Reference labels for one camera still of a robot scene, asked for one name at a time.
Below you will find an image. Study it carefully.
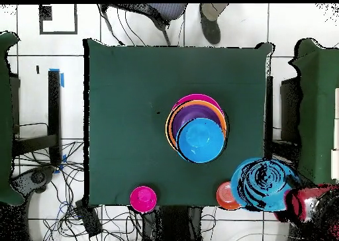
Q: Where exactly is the large orange bowl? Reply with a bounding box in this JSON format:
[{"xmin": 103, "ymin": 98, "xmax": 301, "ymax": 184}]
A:
[{"xmin": 165, "ymin": 99, "xmax": 228, "ymax": 152}]

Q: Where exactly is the blue tape strip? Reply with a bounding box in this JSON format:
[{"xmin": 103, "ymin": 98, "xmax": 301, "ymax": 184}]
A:
[{"xmin": 48, "ymin": 68, "xmax": 65, "ymax": 88}]

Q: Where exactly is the green cloth side table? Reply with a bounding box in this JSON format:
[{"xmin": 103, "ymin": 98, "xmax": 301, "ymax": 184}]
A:
[
  {"xmin": 288, "ymin": 38, "xmax": 339, "ymax": 186},
  {"xmin": 0, "ymin": 31, "xmax": 24, "ymax": 206}
]

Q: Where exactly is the large blue bowl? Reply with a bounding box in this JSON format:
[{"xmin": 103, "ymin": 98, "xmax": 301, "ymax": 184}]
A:
[{"xmin": 175, "ymin": 117, "xmax": 226, "ymax": 164}]

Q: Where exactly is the dark green tablecloth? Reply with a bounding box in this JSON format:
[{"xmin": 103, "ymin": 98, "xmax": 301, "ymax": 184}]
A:
[{"xmin": 83, "ymin": 38, "xmax": 273, "ymax": 209}]

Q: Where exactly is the small blue bowl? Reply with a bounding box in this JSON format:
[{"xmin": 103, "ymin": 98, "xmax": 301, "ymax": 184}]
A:
[{"xmin": 230, "ymin": 157, "xmax": 301, "ymax": 213}]

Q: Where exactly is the tangle of floor cables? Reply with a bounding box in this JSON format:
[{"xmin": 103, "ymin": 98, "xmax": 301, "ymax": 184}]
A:
[{"xmin": 13, "ymin": 140, "xmax": 144, "ymax": 241}]

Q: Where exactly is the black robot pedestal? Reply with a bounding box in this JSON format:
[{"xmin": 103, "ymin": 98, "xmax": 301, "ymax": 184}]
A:
[{"xmin": 142, "ymin": 205, "xmax": 203, "ymax": 241}]

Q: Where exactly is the purple bowl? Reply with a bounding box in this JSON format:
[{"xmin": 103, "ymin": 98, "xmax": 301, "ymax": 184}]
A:
[{"xmin": 171, "ymin": 104, "xmax": 222, "ymax": 141}]

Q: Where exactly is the grey pedestal foot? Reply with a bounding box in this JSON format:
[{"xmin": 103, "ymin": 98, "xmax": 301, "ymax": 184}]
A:
[{"xmin": 10, "ymin": 166, "xmax": 56, "ymax": 194}]

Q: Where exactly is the person's leg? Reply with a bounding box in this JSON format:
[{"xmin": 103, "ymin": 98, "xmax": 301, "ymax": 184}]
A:
[{"xmin": 199, "ymin": 3, "xmax": 230, "ymax": 22}]

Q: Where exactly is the black table frame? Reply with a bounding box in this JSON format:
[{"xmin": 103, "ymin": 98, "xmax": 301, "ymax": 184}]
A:
[
  {"xmin": 11, "ymin": 70, "xmax": 62, "ymax": 168},
  {"xmin": 264, "ymin": 75, "xmax": 274, "ymax": 160}
]

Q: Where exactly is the grey office chair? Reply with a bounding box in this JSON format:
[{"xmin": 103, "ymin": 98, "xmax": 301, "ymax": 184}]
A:
[{"xmin": 99, "ymin": 3, "xmax": 189, "ymax": 46}]

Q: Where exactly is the black power box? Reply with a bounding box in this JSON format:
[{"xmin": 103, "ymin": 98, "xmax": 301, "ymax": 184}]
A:
[{"xmin": 74, "ymin": 199, "xmax": 103, "ymax": 238}]

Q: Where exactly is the small orange bowl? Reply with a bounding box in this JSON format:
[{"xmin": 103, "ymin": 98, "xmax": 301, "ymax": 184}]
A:
[{"xmin": 216, "ymin": 181, "xmax": 240, "ymax": 211}]

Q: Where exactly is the person's foot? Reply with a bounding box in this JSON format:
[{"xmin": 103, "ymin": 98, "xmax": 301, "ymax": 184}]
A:
[{"xmin": 199, "ymin": 10, "xmax": 222, "ymax": 45}]

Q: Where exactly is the large pink bowl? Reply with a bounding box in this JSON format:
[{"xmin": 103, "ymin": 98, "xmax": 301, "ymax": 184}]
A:
[{"xmin": 171, "ymin": 93, "xmax": 224, "ymax": 115}]

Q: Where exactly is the small pink bowl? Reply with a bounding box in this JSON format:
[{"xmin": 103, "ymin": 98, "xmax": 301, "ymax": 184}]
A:
[{"xmin": 129, "ymin": 185, "xmax": 158, "ymax": 213}]

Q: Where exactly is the black cable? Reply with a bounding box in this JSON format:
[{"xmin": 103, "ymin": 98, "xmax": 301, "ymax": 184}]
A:
[{"xmin": 97, "ymin": 4, "xmax": 124, "ymax": 46}]

